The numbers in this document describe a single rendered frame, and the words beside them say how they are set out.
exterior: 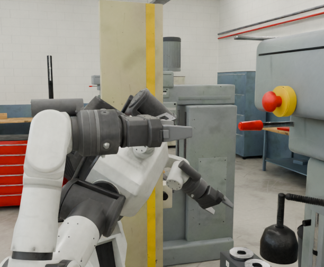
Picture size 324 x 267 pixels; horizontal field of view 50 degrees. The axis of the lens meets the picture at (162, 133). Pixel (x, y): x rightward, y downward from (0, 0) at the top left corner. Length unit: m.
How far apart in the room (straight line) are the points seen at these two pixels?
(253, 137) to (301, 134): 7.45
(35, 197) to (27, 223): 0.04
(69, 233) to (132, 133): 0.25
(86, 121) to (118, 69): 1.71
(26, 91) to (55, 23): 1.90
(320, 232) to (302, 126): 0.23
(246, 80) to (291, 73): 7.35
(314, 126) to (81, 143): 0.49
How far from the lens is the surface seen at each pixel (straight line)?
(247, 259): 1.43
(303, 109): 0.70
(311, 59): 0.69
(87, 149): 0.65
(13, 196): 5.34
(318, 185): 0.88
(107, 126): 0.65
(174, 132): 0.67
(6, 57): 9.64
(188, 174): 1.36
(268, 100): 0.70
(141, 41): 2.39
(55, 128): 0.63
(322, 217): 0.83
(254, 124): 0.80
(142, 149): 0.92
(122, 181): 0.95
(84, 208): 0.84
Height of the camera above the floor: 1.80
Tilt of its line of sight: 9 degrees down
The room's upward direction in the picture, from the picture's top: straight up
